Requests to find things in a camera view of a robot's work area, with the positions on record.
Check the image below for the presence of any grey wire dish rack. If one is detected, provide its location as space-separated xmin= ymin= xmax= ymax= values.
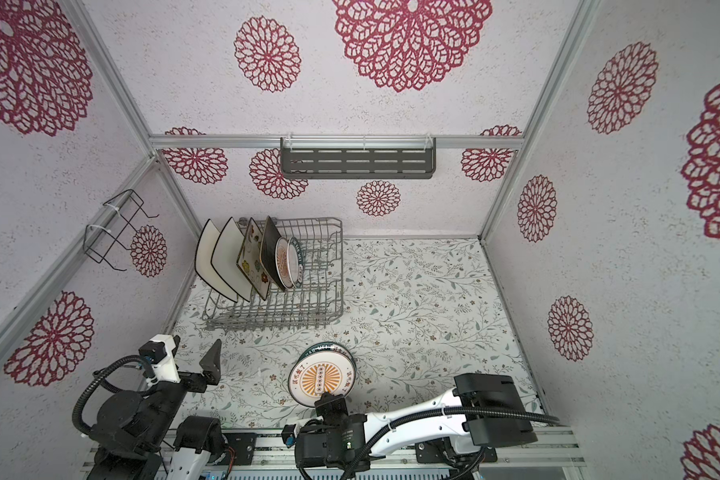
xmin=201 ymin=217 xmax=344 ymax=331

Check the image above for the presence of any black wire wall holder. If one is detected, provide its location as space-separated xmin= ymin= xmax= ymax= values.
xmin=82 ymin=188 xmax=159 ymax=272

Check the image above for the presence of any grey slotted wall shelf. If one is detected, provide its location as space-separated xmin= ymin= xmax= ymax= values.
xmin=279 ymin=137 xmax=437 ymax=180

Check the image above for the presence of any round plate orange sunburst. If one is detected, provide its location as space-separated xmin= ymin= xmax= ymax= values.
xmin=287 ymin=351 xmax=356 ymax=408

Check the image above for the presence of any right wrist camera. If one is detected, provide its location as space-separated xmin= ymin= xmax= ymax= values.
xmin=280 ymin=424 xmax=301 ymax=448

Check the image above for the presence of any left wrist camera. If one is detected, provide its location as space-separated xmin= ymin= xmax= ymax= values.
xmin=138 ymin=334 xmax=179 ymax=387

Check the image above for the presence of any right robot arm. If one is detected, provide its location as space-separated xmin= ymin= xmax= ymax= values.
xmin=281 ymin=373 xmax=561 ymax=479

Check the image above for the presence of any white square plate black rim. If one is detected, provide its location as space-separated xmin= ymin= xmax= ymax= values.
xmin=194 ymin=219 xmax=239 ymax=303

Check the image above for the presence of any aluminium mounting rail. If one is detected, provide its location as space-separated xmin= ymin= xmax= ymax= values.
xmin=207 ymin=427 xmax=586 ymax=475

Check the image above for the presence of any round plate orange pattern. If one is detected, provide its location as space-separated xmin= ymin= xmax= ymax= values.
xmin=275 ymin=237 xmax=298 ymax=290

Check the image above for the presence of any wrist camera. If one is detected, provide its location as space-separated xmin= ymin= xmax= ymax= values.
xmin=138 ymin=334 xmax=179 ymax=387
xmin=280 ymin=424 xmax=301 ymax=448

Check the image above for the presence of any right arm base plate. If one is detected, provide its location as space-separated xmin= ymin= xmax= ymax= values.
xmin=414 ymin=438 xmax=480 ymax=467

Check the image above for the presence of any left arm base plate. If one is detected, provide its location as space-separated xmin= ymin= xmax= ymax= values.
xmin=216 ymin=432 xmax=258 ymax=467

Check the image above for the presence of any floral patterned square plate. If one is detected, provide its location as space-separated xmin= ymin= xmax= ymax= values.
xmin=236 ymin=218 xmax=271 ymax=301

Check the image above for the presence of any round plate green rim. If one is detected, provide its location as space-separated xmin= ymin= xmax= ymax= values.
xmin=297 ymin=341 xmax=356 ymax=366

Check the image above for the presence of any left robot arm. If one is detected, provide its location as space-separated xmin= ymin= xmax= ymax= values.
xmin=71 ymin=334 xmax=236 ymax=479

